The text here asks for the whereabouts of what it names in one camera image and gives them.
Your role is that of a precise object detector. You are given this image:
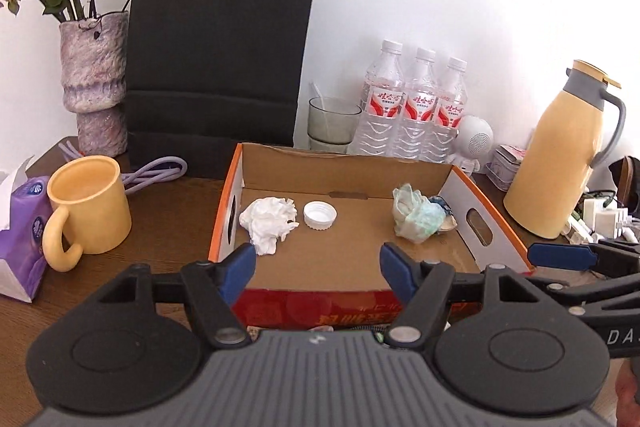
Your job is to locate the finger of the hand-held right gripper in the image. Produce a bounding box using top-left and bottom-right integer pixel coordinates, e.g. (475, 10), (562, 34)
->
(529, 239), (640, 279)
(522, 274), (640, 308)

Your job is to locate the white bottle cap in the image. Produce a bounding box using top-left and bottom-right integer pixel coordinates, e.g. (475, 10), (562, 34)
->
(303, 201), (337, 230)

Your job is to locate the crumpled greenish wrapper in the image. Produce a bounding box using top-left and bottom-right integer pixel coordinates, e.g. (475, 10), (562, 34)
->
(392, 183), (447, 243)

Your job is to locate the purple cable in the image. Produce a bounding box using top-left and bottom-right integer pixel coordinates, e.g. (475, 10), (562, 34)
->
(60, 139), (190, 195)

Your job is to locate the crumpled white tissue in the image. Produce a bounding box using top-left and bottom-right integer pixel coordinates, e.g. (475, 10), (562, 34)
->
(239, 197), (299, 256)

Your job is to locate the yellow thermos jug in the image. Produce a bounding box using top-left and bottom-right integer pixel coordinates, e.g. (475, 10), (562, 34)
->
(502, 59), (627, 239)

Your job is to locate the grey drinking glass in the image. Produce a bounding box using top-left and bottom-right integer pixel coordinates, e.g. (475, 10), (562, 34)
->
(307, 96), (362, 152)

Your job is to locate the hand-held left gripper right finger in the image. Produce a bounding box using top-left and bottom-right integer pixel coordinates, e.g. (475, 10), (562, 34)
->
(379, 242), (543, 350)

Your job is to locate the black paper bag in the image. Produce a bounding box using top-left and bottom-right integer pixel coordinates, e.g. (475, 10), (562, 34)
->
(124, 0), (322, 180)

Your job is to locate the red label water bottle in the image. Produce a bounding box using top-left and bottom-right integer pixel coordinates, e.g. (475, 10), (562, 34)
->
(427, 57), (468, 165)
(395, 48), (437, 162)
(355, 39), (405, 158)

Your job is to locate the cardboard box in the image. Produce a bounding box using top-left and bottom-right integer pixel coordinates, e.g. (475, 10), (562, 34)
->
(207, 142), (533, 330)

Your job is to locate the white power adapter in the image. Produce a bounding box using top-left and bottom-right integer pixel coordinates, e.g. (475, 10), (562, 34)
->
(582, 197), (631, 238)

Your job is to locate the crumpled blue yellow wrapper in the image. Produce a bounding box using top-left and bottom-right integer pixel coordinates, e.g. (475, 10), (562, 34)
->
(430, 196), (458, 234)

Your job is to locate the white robot speaker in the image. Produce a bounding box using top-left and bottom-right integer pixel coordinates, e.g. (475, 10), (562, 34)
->
(447, 114), (496, 172)

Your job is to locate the yellow mug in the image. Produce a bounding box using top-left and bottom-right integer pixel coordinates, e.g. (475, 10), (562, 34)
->
(41, 156), (133, 273)

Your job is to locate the purple tissue pack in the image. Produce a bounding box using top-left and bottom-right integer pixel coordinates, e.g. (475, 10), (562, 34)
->
(0, 154), (53, 304)

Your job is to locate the dark brown bag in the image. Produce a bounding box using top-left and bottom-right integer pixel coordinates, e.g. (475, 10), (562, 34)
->
(607, 157), (640, 212)

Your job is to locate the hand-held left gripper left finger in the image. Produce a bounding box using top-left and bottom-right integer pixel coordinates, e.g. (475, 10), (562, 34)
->
(97, 243), (257, 350)

